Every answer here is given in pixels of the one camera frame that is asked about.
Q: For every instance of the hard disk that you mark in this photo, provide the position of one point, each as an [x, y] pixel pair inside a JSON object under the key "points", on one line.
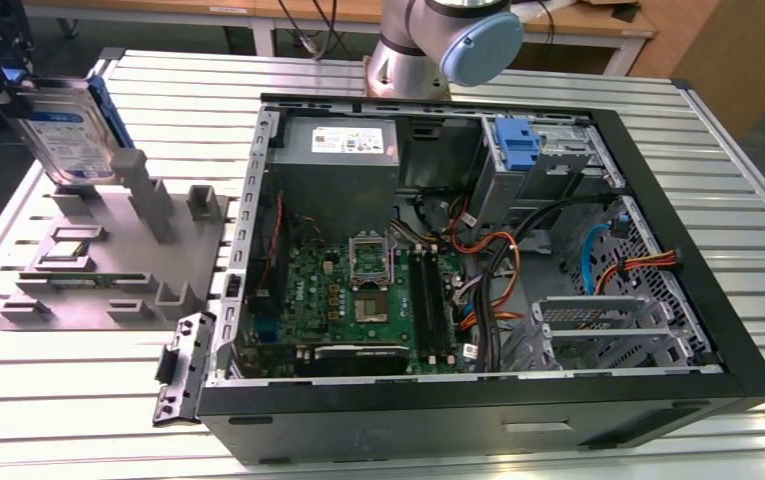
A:
{"points": [[69, 135]]}

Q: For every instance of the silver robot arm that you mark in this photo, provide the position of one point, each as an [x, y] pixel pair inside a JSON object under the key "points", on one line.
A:
{"points": [[402, 60]]}

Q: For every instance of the metal disk bay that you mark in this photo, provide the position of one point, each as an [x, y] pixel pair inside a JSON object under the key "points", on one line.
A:
{"points": [[596, 301]]}

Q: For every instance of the CPU chip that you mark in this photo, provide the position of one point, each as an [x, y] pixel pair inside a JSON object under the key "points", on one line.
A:
{"points": [[65, 251]]}

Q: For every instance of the green RAM stick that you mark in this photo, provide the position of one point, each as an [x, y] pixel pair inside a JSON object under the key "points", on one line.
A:
{"points": [[109, 280]]}

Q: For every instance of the grey parts rack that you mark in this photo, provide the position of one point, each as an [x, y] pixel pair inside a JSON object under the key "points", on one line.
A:
{"points": [[129, 280]]}

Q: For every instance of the grey power supply unit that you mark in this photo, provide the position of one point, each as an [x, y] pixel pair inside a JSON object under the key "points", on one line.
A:
{"points": [[329, 190]]}

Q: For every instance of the blue expansion slot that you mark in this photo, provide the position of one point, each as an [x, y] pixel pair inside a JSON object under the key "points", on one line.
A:
{"points": [[269, 330]]}

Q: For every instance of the green motherboard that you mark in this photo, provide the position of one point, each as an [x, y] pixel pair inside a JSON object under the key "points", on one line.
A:
{"points": [[316, 300]]}

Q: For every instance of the CPU socket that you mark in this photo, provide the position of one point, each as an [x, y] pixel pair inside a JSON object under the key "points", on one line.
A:
{"points": [[374, 310]]}

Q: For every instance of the blue drive latch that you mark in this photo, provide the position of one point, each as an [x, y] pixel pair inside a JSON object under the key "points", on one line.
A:
{"points": [[518, 145]]}

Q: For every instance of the black graphics card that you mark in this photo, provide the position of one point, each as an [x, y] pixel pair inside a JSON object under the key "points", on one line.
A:
{"points": [[356, 355]]}

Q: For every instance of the RAM slot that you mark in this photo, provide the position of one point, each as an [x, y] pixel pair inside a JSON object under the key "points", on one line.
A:
{"points": [[428, 305], [420, 305], [437, 305]]}

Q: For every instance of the metal drive cage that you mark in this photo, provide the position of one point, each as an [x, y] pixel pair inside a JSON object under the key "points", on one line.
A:
{"points": [[556, 145]]}

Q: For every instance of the black open PC case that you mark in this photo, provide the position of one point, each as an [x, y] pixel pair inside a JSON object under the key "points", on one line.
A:
{"points": [[422, 425]]}

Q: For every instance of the wooden cabinet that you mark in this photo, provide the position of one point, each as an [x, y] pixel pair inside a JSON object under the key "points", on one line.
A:
{"points": [[743, 60]]}

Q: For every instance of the metal card retention bracket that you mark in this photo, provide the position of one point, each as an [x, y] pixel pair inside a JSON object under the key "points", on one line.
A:
{"points": [[185, 360]]}

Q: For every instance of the wooden desk white frame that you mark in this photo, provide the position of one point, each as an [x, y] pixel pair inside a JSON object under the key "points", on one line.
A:
{"points": [[629, 22]]}

